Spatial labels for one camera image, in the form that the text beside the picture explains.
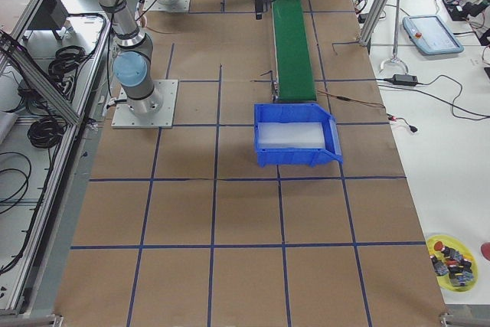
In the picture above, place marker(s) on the blue empty destination bin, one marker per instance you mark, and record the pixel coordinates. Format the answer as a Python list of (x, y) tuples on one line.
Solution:
[(297, 113)]

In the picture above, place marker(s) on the black power adapter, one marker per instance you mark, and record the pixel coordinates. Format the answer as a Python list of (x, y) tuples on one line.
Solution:
[(406, 80)]

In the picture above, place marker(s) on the yellow bowl of buttons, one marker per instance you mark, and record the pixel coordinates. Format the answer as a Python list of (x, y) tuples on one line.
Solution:
[(454, 265)]

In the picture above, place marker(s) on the white foam pad destination bin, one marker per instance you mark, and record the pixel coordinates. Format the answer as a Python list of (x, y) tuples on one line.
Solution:
[(290, 136)]

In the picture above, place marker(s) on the green conveyor belt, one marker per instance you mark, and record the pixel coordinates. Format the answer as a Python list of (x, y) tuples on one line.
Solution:
[(294, 69)]

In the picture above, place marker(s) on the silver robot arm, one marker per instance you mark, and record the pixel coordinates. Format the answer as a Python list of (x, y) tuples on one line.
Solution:
[(135, 58)]

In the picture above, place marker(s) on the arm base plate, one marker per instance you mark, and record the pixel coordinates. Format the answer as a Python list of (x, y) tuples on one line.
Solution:
[(158, 110), (179, 6)]

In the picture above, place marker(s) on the teach pendant tablet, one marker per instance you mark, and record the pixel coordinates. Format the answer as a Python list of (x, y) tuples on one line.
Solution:
[(430, 34)]

